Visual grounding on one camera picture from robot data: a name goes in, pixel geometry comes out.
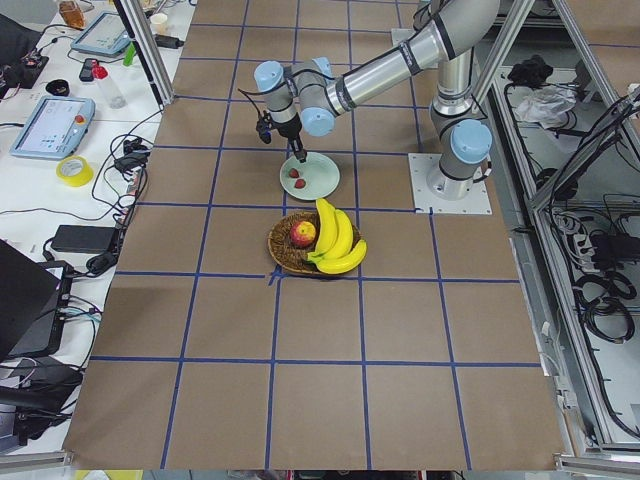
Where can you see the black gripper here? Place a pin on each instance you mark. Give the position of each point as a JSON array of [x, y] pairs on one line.
[[288, 129]]

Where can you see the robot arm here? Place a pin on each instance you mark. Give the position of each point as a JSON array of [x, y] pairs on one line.
[[307, 98]]

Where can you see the light green plate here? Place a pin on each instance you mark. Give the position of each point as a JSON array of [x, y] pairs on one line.
[[320, 172]]

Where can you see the red apple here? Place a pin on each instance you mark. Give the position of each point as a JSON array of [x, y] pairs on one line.
[[302, 234]]

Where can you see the woven wicker basket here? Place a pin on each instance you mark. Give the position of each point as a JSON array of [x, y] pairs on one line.
[[295, 259]]

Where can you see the yellow banana bunch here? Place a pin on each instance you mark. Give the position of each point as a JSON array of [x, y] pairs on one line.
[[335, 251]]

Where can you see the paper cup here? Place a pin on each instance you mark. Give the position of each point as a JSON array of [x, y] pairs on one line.
[[159, 23]]

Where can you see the green marker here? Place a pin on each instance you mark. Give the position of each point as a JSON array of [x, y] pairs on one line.
[[130, 53]]

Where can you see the clear plastic bottle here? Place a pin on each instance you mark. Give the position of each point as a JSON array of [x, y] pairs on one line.
[[112, 94]]

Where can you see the black power brick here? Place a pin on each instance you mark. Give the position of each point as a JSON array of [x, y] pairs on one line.
[[83, 239]]

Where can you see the blue teach pendant far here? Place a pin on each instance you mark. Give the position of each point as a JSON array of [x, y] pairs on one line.
[[106, 36]]

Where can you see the blue teach pendant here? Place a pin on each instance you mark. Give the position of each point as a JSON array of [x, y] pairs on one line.
[[106, 36], [55, 128]]

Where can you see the yellow tape roll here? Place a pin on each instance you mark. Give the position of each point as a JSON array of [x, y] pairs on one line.
[[74, 171]]

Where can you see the blue teach pendant near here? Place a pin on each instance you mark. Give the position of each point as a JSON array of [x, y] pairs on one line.
[[55, 128]]

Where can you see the black bowl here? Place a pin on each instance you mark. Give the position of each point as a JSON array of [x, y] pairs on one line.
[[58, 88]]

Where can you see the black laptop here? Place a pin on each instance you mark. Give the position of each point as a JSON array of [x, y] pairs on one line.
[[33, 295]]

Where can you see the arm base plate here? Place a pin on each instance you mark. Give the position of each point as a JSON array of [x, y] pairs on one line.
[[434, 193]]

